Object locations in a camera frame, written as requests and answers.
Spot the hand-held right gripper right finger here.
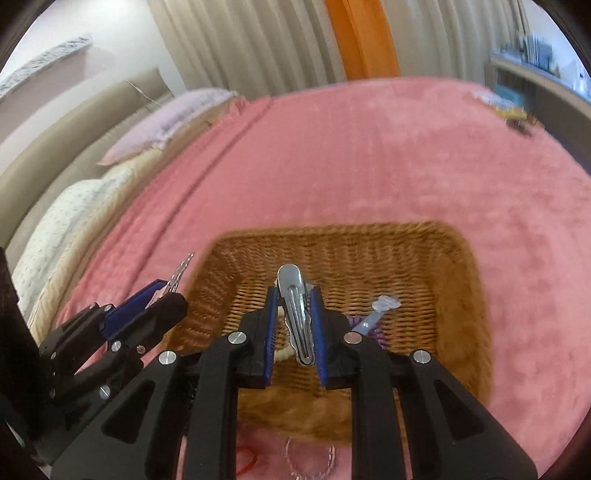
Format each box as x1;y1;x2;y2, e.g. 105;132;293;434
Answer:
308;285;539;480

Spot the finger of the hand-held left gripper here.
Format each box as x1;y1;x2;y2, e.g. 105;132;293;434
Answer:
51;292;188;408
39;279;170;370

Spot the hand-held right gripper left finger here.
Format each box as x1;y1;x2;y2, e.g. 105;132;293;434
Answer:
50;285;280;480

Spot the silver metal hair clip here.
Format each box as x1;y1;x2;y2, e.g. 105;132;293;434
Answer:
276;264;315;368

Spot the silver rhinestone hair clip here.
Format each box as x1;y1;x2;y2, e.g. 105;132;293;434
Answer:
163;251;195;297

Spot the woven wicker basket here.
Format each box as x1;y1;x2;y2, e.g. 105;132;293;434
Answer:
164;222;493;446

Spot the light blue hair clip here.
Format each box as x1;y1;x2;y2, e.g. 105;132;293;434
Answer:
352;295;400;334

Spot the purple scrunchie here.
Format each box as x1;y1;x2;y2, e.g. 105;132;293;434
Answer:
346;314;387;348

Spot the white floral pillow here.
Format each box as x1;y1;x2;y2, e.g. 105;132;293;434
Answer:
11;179;122;320

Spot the red elastic band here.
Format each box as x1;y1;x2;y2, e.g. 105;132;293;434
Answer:
237;442;260;477

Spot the pink blanket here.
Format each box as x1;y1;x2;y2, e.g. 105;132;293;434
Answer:
34;76;591;480

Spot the beige upholstered headboard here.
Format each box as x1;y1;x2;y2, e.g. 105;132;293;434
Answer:
0;67;177;251

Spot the lavender pillow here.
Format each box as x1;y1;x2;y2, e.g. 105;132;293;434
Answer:
97;89;239;166

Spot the marble ledge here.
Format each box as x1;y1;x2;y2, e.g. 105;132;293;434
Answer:
0;36;93;100

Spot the grey pleated curtain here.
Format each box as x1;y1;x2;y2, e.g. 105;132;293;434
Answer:
148;0;528;100

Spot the orange curtain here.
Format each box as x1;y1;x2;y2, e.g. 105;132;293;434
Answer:
325;0;400;80

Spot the row of books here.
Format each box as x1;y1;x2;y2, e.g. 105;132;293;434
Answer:
512;30;560;75

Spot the grey wall shelf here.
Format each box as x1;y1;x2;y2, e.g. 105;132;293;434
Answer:
488;50;591;154

